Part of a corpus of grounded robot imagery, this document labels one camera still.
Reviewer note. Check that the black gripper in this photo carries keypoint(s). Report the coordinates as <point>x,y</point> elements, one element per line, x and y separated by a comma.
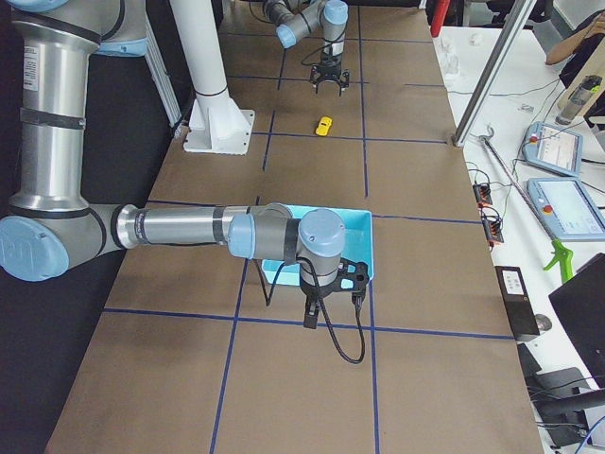
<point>313,290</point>
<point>329,64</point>

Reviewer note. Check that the yellow beetle toy car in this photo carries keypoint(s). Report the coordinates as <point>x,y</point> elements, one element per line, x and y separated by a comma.
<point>324,125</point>

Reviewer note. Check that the person forearm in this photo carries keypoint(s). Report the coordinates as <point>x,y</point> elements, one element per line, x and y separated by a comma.
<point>568,46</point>

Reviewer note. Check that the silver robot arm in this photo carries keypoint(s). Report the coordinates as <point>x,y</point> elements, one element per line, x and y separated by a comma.
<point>329,16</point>
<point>53,229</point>

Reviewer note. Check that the light blue plastic bin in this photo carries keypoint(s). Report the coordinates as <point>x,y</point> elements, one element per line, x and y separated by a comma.
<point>358,243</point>

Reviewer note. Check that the red cylinder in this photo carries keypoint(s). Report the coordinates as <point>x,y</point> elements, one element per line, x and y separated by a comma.
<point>440,11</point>

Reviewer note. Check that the upper orange black connector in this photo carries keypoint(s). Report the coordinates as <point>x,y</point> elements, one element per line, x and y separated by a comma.
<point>483,196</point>

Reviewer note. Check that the orange black connector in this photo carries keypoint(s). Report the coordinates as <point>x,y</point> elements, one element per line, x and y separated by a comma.
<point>483,196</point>
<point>492,226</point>

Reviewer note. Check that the lower orange black connector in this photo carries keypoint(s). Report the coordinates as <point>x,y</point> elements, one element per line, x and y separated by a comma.
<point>492,226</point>

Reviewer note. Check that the black remote box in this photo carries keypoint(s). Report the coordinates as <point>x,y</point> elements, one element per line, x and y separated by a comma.
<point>517,304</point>

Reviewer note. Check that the upper teach pendant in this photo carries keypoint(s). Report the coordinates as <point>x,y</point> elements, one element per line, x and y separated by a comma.
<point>553,148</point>

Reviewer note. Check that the teach pendant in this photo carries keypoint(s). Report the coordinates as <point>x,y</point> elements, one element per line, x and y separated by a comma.
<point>566,209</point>
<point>553,148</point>

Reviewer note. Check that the black monitor stand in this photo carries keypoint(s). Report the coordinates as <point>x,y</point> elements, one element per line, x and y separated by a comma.
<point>569,410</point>

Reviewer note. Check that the clear water bottle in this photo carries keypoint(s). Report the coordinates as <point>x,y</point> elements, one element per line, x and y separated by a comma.
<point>588,87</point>

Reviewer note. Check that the lower teach pendant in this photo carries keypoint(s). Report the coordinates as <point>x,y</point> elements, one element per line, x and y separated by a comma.
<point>566,209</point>

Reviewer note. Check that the white pedestal column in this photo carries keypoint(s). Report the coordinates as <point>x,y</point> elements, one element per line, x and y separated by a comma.
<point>217,124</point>

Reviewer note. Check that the aluminium frame post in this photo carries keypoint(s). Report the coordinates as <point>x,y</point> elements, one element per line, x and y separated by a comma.
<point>518,17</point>

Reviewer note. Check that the green handled reach grabber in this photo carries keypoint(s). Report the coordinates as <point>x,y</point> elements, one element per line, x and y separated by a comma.
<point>562,256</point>

